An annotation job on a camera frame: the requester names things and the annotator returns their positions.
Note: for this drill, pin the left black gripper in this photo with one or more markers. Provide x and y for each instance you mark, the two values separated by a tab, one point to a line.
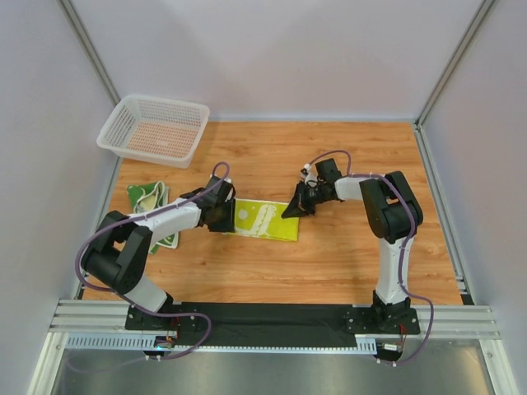
226	215

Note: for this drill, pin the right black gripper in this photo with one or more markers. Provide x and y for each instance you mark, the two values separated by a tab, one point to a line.
310	197

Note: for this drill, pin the yellow-green crocodile towel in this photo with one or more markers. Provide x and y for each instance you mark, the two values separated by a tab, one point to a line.
263	220

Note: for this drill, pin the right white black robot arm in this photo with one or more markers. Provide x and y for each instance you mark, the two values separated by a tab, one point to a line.
393	215

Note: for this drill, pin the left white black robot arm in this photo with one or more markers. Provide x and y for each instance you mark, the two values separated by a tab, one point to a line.
118	252

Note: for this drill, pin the dark green patterned towel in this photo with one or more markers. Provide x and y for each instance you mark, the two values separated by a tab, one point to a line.
148	197

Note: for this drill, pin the black cloth strip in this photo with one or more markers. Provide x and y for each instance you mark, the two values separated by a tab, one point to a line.
274	325

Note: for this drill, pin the white plastic mesh basket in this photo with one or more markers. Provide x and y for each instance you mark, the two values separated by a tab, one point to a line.
154	130

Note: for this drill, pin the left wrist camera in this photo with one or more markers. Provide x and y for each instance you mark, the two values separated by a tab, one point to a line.
219	190

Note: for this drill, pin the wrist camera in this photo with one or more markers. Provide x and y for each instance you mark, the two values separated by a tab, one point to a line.
327	169
219	190

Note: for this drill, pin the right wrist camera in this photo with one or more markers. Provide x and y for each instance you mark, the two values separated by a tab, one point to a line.
327	169

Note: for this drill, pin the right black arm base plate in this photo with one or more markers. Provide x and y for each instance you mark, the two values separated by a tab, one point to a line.
365	321

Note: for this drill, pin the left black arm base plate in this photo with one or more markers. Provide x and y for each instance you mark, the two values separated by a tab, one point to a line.
182	317

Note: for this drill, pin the aluminium front rail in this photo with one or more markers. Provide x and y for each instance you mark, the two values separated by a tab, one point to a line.
108	316

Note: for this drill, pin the grey slotted cable duct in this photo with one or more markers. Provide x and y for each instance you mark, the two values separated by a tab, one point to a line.
139	342

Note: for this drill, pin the right aluminium frame post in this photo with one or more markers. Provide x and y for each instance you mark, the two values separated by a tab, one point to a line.
475	25

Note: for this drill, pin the aluminium frame post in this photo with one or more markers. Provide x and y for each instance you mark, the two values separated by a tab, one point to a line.
475	25
79	30

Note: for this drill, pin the left aluminium frame post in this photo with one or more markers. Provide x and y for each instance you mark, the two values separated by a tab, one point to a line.
79	30

